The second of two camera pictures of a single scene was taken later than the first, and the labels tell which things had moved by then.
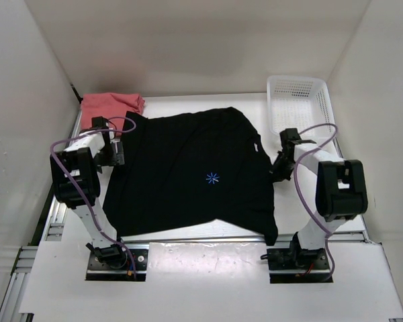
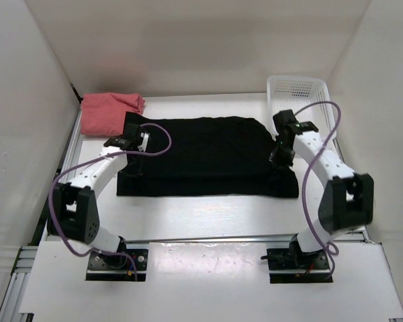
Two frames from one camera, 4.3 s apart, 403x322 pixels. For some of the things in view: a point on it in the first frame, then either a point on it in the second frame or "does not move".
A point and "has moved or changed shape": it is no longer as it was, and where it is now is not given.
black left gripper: [117, 159] -> [136, 170]
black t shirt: [180, 168] has moved or changed shape
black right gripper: [277, 174] -> [279, 162]
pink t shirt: [111, 106] does not move
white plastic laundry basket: [303, 105] does not move
